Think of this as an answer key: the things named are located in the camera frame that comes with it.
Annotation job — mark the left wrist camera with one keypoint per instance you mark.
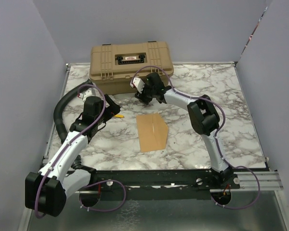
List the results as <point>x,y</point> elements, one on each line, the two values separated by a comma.
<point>88,93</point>

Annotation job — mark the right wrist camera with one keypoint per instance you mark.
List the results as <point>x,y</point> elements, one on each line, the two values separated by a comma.
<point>138,84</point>

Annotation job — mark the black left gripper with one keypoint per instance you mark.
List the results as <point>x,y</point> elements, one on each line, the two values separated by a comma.
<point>111,110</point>

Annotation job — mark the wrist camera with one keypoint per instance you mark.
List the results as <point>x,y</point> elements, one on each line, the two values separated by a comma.
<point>138,84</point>
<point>88,93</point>

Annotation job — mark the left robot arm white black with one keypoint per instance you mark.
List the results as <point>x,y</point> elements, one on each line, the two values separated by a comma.
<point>47,191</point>

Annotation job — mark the brown paper envelope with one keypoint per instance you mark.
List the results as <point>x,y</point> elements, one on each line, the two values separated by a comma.
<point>152,132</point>

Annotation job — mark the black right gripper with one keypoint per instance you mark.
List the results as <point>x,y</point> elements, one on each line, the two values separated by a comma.
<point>141,97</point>

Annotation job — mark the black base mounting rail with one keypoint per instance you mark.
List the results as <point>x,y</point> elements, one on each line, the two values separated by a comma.
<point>157,185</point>

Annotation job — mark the tan plastic toolbox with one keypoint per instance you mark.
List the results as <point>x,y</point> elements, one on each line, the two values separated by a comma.
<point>113,66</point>

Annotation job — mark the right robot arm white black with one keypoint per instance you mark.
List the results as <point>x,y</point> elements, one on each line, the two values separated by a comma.
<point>202,114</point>

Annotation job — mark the aluminium extrusion frame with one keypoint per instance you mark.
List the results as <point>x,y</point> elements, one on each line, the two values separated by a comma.
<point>70,108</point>

